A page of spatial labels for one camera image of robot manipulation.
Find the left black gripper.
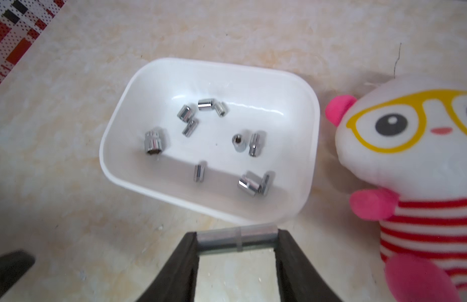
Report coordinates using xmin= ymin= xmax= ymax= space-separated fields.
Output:
xmin=0 ymin=250 xmax=35 ymax=298

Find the short wide chrome socket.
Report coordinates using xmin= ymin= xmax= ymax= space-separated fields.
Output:
xmin=177 ymin=104 xmax=194 ymax=123

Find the white plastic storage box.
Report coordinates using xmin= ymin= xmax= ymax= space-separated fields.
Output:
xmin=100 ymin=58 xmax=320 ymax=225

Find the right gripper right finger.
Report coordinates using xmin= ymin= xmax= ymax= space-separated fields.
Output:
xmin=274 ymin=230 xmax=342 ymax=302

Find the slim chrome socket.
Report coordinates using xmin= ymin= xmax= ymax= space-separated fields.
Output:
xmin=182 ymin=118 xmax=199 ymax=138

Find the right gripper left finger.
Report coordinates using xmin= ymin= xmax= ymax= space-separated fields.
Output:
xmin=137 ymin=232 xmax=199 ymax=302

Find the large chrome socket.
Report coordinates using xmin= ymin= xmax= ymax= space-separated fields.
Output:
xmin=144 ymin=130 xmax=164 ymax=156

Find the small chrome socket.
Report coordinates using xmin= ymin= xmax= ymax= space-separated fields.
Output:
xmin=213 ymin=101 xmax=227 ymax=118

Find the wide chrome socket front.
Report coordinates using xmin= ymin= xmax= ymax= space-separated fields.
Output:
xmin=238 ymin=174 xmax=262 ymax=196

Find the pink white plush doll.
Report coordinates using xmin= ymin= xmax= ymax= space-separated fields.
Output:
xmin=325 ymin=75 xmax=467 ymax=301

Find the long chrome deep socket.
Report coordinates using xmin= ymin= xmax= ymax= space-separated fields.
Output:
xmin=196 ymin=225 xmax=279 ymax=254

